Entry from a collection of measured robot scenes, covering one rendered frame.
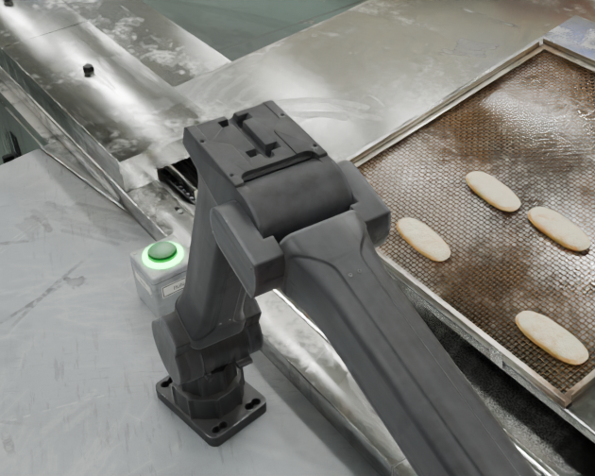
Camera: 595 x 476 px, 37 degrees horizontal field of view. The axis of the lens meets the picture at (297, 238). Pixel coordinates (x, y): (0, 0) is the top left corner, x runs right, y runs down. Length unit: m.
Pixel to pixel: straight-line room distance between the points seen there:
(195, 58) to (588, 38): 0.78
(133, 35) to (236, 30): 1.93
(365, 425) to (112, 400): 0.32
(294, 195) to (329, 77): 1.14
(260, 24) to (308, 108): 2.32
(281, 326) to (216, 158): 0.52
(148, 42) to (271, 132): 1.31
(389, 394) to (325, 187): 0.16
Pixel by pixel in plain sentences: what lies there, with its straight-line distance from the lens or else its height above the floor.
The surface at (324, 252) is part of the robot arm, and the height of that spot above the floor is 1.27.
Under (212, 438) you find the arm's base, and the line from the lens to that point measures 1.05.
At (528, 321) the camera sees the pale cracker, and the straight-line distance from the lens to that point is 1.09.
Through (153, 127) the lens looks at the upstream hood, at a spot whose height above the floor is 0.92.
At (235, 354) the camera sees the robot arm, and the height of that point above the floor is 0.94.
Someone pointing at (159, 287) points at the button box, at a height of 0.88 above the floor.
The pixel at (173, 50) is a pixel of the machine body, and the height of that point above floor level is 0.82.
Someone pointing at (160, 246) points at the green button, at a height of 0.91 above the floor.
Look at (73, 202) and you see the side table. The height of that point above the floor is 0.82.
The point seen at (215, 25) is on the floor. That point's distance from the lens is 3.97.
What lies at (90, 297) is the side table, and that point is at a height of 0.82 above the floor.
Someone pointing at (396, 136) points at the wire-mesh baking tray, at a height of 0.92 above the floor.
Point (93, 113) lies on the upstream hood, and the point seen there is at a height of 0.92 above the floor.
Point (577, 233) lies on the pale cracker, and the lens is 1.18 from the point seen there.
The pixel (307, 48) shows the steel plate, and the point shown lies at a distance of 1.86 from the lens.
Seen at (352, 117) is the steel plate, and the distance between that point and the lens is 1.62.
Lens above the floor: 1.64
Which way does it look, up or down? 38 degrees down
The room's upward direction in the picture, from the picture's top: 4 degrees counter-clockwise
